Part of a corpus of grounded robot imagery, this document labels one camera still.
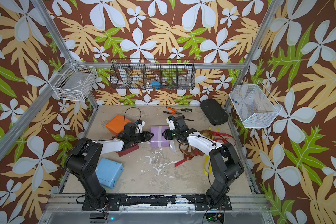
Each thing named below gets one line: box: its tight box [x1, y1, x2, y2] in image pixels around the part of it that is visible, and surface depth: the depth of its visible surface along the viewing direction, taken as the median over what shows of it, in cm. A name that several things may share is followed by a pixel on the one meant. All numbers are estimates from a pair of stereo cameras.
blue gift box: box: [95, 157, 125, 189], surface depth 79 cm
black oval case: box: [200, 98, 229, 126], surface depth 111 cm
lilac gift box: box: [150, 126, 171, 148], surface depth 93 cm
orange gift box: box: [105, 114, 132, 137], surface depth 105 cm
